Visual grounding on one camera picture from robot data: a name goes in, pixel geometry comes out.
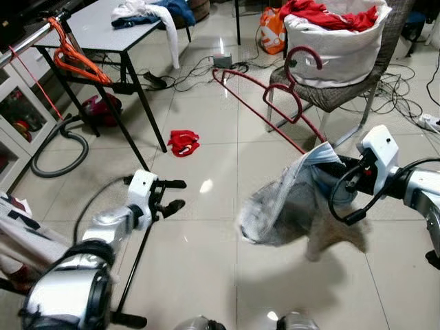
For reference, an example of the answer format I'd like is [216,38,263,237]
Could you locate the black metal clothes rack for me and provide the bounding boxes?
[0,7,190,329]

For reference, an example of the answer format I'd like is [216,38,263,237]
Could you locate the orange printed bag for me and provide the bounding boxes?
[259,7,288,56]

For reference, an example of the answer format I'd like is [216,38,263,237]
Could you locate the grey power box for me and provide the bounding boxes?
[213,54,234,69]

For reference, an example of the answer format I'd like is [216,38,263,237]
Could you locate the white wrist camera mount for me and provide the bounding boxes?
[127,170,159,212]
[357,125,401,195]

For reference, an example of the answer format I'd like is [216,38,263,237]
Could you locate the white table black legs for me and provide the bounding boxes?
[33,0,197,153]

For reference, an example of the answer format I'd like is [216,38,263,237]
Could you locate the white long sleeve garment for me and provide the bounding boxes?
[111,0,181,69]

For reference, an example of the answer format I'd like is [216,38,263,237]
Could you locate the brown round basket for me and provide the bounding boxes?
[186,0,210,25]

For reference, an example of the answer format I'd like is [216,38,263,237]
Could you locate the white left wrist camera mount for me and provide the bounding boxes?
[127,170,159,212]

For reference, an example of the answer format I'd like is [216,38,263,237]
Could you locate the red sports garment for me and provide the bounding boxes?
[278,0,380,33]

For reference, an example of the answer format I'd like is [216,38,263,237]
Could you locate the grey right robot leg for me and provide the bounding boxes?
[275,311,320,330]

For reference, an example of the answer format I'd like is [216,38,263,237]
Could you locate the white laundry bag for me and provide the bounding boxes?
[283,0,393,89]

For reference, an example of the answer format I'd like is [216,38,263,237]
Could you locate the white power strip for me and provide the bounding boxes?
[416,113,440,135]

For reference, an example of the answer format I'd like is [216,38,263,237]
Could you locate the red vacuum cleaner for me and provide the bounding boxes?
[81,94,123,128]

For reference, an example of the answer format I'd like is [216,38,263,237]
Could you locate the brown plaid chair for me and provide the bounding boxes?
[265,0,417,149]

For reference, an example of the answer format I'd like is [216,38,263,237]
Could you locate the blue jeans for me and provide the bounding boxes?
[111,0,197,30]

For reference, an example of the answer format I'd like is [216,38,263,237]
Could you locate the red cloth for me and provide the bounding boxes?
[167,129,201,157]

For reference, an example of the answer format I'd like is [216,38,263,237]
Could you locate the orange hanger bunch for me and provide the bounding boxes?
[47,17,114,87]

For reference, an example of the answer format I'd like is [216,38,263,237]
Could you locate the blue round stool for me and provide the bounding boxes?
[402,10,427,43]

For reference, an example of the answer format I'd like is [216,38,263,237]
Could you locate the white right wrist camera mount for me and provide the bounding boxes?
[357,125,401,195]

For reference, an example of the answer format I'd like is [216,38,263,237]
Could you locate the red wire hanger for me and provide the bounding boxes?
[212,46,329,155]
[10,45,63,121]

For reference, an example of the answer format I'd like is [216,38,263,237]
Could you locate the grey vacuum hose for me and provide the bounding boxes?
[30,113,90,179]

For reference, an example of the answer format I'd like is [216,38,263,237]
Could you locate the black power adapter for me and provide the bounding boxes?
[141,71,169,90]

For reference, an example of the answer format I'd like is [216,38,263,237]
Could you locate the white jeans black stitching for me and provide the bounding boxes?
[236,142,369,262]

